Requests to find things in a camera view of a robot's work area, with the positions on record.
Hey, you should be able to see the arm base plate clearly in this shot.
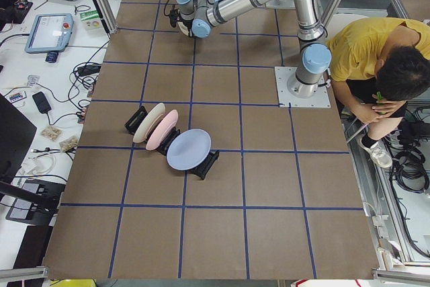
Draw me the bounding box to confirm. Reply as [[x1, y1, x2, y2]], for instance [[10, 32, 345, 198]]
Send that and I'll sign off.
[[274, 67, 331, 108]]

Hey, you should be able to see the black phone on table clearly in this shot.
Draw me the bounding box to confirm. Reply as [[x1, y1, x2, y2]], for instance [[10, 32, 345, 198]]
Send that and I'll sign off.
[[32, 91, 52, 114]]

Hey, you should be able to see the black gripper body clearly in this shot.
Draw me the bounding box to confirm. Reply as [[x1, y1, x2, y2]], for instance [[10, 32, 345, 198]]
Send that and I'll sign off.
[[177, 20, 194, 37]]

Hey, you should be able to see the person in yellow shirt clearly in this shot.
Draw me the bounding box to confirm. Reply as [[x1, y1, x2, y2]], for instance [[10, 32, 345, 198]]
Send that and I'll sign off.
[[327, 17, 429, 168]]

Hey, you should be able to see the green white carton box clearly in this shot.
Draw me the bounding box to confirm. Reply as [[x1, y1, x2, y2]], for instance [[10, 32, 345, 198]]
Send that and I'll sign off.
[[79, 10, 103, 30]]

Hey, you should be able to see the black cable coil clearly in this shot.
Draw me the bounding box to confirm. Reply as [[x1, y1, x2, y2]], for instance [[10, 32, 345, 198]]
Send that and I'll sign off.
[[391, 120, 430, 194]]

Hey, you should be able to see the black dish rack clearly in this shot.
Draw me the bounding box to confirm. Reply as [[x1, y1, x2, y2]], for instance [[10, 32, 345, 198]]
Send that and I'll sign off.
[[124, 106, 219, 180]]

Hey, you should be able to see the pink plate in rack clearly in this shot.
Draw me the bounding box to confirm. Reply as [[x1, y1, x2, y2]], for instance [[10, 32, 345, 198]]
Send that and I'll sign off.
[[146, 110, 179, 151]]

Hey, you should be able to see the near blue teach pendant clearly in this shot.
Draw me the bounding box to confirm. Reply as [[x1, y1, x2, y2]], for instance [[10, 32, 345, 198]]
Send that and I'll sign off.
[[25, 13, 74, 54]]

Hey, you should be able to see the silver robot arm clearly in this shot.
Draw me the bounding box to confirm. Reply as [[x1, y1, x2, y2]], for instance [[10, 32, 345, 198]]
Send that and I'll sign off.
[[167, 0, 331, 98]]

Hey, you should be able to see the black monitor stand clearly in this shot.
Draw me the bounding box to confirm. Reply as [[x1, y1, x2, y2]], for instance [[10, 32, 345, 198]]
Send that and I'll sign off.
[[1, 97, 65, 226]]

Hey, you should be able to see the lavender plate in rack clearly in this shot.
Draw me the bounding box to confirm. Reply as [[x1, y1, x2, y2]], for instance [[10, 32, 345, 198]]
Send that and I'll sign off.
[[167, 129, 212, 171]]

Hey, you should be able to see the cream plate in rack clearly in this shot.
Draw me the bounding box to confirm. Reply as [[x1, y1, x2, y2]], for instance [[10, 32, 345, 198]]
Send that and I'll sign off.
[[132, 103, 165, 143]]

